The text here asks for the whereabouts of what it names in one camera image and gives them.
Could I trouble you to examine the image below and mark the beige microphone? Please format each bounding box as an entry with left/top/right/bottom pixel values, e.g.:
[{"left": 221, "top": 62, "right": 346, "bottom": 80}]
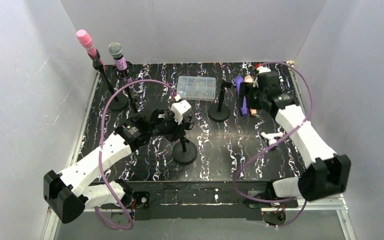
[{"left": 244, "top": 75, "right": 258, "bottom": 116}]

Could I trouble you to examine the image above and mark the black round-base stand for beige microphone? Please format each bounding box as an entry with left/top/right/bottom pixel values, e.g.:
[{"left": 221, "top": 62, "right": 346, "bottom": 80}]
[{"left": 172, "top": 136, "right": 198, "bottom": 165}]

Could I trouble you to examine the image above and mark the purple microphone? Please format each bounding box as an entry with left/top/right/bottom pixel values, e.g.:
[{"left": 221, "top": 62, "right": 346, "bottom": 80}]
[{"left": 234, "top": 75, "right": 249, "bottom": 117}]

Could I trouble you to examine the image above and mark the black stand for purple microphone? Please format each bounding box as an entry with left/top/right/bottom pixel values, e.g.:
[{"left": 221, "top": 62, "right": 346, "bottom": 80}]
[{"left": 208, "top": 81, "right": 233, "bottom": 122}]

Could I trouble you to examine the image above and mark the black tripod microphone stand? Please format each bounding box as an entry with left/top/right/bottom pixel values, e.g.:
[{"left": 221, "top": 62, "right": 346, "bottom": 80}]
[{"left": 113, "top": 61, "right": 138, "bottom": 113}]

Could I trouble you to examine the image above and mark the grey-headed glitter microphone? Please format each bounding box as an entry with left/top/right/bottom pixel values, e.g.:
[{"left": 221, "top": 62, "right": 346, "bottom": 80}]
[{"left": 108, "top": 42, "right": 133, "bottom": 83}]

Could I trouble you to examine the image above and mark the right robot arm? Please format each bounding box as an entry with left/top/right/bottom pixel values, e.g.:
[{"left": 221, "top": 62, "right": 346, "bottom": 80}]
[{"left": 239, "top": 71, "right": 352, "bottom": 203}]

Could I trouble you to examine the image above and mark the black round-base stand for pink microphone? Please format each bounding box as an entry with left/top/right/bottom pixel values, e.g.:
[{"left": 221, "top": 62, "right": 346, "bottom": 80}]
[{"left": 88, "top": 50, "right": 128, "bottom": 112}]

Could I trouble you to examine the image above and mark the pink microphone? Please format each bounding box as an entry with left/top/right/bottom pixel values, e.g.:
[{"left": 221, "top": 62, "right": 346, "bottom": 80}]
[{"left": 76, "top": 29, "right": 107, "bottom": 71}]

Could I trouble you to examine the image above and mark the small white plastic faucet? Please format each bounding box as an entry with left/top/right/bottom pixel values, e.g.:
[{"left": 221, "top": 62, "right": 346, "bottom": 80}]
[{"left": 260, "top": 132, "right": 284, "bottom": 146}]

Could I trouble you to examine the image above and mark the clear plastic screw box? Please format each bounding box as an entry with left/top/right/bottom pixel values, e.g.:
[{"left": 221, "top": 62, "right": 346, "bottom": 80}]
[{"left": 176, "top": 75, "right": 216, "bottom": 102}]

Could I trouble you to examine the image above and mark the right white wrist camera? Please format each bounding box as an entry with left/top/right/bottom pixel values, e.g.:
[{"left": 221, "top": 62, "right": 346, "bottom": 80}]
[{"left": 255, "top": 64, "right": 272, "bottom": 75}]

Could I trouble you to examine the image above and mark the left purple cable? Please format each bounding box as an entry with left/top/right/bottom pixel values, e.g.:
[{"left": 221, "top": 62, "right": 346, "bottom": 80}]
[{"left": 94, "top": 79, "right": 180, "bottom": 231}]

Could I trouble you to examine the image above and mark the purple cable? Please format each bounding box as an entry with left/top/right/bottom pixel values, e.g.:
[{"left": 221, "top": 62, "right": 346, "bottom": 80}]
[
  {"left": 232, "top": 61, "right": 315, "bottom": 229},
  {"left": 94, "top": 79, "right": 180, "bottom": 231}
]

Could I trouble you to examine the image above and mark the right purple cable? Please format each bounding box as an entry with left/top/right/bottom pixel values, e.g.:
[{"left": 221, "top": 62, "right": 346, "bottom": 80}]
[{"left": 232, "top": 61, "right": 315, "bottom": 229}]

